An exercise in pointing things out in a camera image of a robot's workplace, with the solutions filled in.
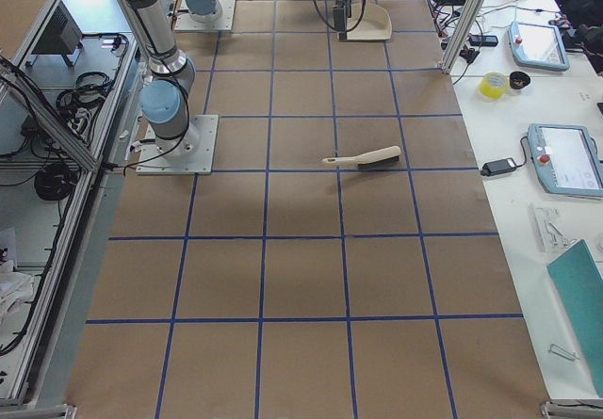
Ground teal folder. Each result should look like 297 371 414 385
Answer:
547 240 602 391

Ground blue teach pendant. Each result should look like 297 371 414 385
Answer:
527 123 602 199
508 21 569 72

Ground small black bowl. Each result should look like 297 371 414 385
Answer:
509 71 531 90

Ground blue teach pendant near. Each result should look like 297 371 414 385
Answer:
527 123 602 199

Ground aluminium frame post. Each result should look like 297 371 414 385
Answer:
440 0 484 73

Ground black power adapter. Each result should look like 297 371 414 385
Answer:
480 157 518 177

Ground beige hand brush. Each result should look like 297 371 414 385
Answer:
321 146 401 170

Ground yellow tape roll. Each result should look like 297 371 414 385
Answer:
478 73 509 101

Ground beige plastic dustpan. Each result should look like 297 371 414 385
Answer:
342 0 392 41

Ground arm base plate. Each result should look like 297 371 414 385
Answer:
136 115 219 175
174 0 236 33

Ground blue teach pendant far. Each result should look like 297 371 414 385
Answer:
508 21 569 72

